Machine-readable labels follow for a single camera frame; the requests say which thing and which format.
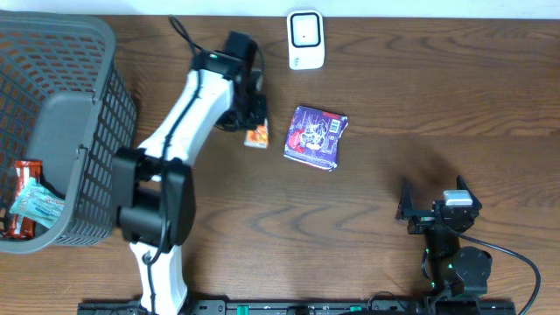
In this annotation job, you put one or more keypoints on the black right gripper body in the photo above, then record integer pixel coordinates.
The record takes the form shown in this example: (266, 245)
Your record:
(423, 220)

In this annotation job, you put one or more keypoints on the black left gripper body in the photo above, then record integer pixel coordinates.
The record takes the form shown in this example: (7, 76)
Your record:
(255, 117)

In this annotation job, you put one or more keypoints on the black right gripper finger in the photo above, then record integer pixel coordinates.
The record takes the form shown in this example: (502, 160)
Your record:
(461, 184)
(405, 207)

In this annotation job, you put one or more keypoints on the orange tissue pack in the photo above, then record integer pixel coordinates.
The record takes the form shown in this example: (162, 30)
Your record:
(259, 137)

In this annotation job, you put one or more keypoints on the purple snack packet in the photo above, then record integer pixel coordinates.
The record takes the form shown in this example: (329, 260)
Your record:
(313, 136)

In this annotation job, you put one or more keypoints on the green wet wipes pack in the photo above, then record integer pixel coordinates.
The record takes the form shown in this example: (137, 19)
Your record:
(37, 203)

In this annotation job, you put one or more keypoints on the red chocolate bar wrapper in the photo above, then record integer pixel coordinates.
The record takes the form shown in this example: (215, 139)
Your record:
(23, 228)

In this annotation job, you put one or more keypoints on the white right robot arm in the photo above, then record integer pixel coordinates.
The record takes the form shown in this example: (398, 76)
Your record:
(456, 271)

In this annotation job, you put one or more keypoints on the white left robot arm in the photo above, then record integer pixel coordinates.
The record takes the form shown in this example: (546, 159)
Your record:
(152, 197)

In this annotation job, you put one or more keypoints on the white barcode scanner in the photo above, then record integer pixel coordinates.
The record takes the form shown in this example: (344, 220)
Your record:
(306, 40)

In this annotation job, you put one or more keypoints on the grey plastic basket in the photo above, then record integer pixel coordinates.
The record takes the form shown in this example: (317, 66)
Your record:
(65, 104)

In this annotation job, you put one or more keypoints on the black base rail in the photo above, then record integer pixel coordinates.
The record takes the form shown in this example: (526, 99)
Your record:
(378, 306)

